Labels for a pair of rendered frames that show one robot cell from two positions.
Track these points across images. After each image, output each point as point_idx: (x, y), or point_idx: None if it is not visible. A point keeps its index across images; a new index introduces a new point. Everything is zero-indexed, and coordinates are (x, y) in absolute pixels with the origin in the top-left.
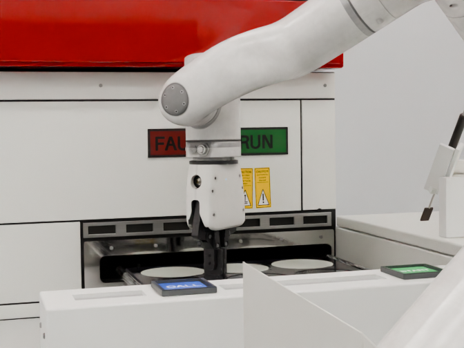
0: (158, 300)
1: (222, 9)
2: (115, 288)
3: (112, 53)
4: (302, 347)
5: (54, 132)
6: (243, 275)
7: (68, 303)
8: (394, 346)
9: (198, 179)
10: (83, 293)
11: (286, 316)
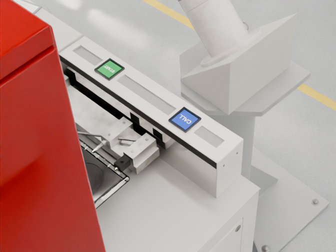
0: (207, 117)
1: None
2: (195, 142)
3: None
4: (271, 41)
5: None
6: (231, 65)
7: (231, 139)
8: (242, 36)
9: None
10: (212, 145)
11: (262, 44)
